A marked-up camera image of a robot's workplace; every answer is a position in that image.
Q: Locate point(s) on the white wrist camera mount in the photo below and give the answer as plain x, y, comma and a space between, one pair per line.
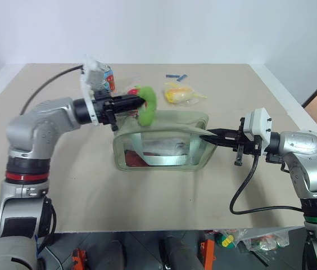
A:
257, 125
91, 76

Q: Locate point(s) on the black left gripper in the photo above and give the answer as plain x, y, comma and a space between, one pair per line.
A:
105, 108

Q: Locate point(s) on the beige table mat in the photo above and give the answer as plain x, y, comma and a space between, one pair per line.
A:
158, 191

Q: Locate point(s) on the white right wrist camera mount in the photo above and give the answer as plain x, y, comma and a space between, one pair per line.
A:
257, 125

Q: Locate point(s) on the white packet inside pouch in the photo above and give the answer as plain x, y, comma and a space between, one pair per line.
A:
167, 147

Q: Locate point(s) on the red item in clear wrapper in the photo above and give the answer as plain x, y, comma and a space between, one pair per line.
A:
131, 91

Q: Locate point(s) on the green and yellow toy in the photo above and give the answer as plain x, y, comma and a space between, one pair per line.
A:
226, 241

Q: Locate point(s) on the clear bag of colourful items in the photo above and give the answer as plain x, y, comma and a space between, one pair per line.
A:
263, 240

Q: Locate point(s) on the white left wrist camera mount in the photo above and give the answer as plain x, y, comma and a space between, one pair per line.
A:
91, 76

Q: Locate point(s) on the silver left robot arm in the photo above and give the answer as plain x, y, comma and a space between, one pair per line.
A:
37, 132

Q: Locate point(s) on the red item inside pouch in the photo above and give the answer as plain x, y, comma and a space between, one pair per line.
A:
133, 160

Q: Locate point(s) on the green pouch with clear window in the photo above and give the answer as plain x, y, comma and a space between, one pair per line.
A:
164, 146

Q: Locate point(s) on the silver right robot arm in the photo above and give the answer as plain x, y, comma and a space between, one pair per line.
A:
307, 157

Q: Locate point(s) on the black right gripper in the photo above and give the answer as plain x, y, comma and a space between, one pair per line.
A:
244, 143

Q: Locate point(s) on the dark rounded shape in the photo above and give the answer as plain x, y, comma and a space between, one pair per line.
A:
179, 253

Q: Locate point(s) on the yellow snack in clear bag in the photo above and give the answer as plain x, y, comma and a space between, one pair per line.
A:
179, 94

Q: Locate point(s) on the colourful printed snack pack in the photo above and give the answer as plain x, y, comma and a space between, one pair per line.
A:
110, 80

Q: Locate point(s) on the blue flat wrapper strip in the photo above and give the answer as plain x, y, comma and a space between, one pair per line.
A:
177, 76

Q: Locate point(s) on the orange and black clamp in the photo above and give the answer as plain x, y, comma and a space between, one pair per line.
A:
207, 250
79, 258

